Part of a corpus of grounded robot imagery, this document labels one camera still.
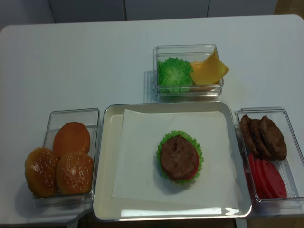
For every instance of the plain bun bottom half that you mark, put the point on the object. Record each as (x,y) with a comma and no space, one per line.
(72,137)

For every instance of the clear lettuce cheese container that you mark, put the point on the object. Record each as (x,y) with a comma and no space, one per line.
(189,53)

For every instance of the red tomato slice right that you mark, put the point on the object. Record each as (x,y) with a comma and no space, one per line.
(273,179)

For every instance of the brown patty left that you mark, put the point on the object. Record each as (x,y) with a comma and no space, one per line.
(244,127)

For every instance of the brown patty on tray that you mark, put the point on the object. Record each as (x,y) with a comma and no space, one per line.
(178,158)

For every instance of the clear patty tomato container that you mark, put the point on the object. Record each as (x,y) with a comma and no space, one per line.
(291,169)

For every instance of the red tomato slice middle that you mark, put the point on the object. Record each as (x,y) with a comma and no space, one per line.
(266,193)

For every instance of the white metal tray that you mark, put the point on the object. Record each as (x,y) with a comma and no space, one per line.
(107,207)

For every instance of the brown patty middle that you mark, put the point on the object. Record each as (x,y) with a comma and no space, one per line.
(262,150)

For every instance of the sesame bun top right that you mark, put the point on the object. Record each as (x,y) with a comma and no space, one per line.
(74,173)

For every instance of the sesame bun top left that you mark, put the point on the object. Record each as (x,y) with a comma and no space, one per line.
(40,172)

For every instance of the green lettuce on tray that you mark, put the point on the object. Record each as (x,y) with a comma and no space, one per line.
(193,141)

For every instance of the clear plastic bun container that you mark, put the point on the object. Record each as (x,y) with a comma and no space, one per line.
(90,118)

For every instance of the red tomato slice left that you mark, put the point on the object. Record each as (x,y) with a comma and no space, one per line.
(254,175)

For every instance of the sesame bun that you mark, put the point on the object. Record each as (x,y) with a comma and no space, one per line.
(40,172)
(74,173)

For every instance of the brown patty right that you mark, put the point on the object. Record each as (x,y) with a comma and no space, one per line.
(273,139)

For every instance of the white paper sheet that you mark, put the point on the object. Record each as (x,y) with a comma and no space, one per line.
(137,176)

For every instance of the orange cheese slice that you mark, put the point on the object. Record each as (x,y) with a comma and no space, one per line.
(209,71)

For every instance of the green lettuce in container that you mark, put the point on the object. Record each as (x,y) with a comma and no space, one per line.
(174,75)

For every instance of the red tomato slice on tray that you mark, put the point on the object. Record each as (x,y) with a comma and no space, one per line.
(194,171)

